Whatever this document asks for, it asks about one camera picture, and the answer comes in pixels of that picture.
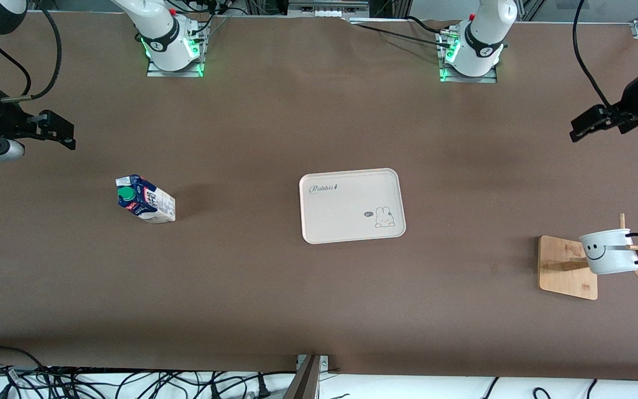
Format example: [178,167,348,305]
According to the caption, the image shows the blue milk carton green cap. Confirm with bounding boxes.
[115,175,177,225]

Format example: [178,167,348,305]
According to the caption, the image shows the white smiley mug black handle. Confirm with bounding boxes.
[579,228,638,276]

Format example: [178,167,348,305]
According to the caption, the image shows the cream rabbit print tray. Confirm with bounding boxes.
[299,168,407,245]

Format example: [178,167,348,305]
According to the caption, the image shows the wooden mug rack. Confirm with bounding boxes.
[538,213,638,301]

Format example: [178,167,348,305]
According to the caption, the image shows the grey power strip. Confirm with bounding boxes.
[287,0,370,19]

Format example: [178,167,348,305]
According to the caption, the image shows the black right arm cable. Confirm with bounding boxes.
[0,0,63,104]
[0,33,33,99]

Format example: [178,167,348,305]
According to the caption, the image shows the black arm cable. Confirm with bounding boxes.
[0,0,63,104]
[572,0,613,109]
[0,33,33,99]

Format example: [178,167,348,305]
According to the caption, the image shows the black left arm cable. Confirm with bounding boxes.
[572,0,613,109]

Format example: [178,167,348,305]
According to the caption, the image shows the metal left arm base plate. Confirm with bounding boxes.
[439,65,498,84]

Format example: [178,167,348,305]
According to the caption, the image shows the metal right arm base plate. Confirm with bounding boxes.
[146,54,205,78]

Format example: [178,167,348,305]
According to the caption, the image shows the black cable on table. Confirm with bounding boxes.
[347,19,452,48]
[406,16,459,35]

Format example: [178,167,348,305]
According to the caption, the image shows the aluminium frame post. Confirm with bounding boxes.
[282,354,330,399]

